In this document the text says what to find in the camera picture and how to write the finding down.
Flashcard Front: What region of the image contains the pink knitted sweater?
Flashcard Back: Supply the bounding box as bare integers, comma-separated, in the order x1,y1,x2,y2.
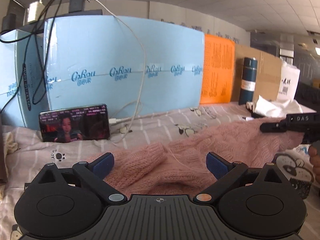
104,118,303,197

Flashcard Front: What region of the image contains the person's right hand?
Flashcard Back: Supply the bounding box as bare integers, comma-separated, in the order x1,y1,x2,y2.
308,146,320,183

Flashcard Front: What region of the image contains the white cloth garment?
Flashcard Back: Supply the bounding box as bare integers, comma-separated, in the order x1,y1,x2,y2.
247,96,315,118

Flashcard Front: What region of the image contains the white plastic bag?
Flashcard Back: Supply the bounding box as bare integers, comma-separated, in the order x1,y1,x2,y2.
277,61,300,100

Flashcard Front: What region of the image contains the brown cardboard box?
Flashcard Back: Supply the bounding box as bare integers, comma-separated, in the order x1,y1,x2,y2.
231,44,282,102

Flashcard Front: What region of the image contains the dark blue thermos bottle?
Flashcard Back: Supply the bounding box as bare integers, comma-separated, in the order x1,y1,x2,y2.
238,57,258,105

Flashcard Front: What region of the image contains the smartphone with lit screen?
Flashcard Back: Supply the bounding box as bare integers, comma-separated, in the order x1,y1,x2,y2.
39,104,110,143

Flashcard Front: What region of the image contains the orange printed envelope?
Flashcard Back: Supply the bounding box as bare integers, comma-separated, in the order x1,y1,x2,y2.
200,34,235,105

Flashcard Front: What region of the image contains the small light blue box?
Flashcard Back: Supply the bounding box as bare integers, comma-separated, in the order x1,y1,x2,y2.
1,30,48,130

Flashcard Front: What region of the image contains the large light blue box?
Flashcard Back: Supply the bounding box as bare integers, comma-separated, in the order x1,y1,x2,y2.
44,15,204,118

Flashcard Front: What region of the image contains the black power adapter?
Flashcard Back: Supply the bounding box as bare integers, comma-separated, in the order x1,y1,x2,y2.
68,0,85,13

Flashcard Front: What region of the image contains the white charging cable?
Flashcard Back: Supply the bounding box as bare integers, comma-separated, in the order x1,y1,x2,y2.
39,0,147,144

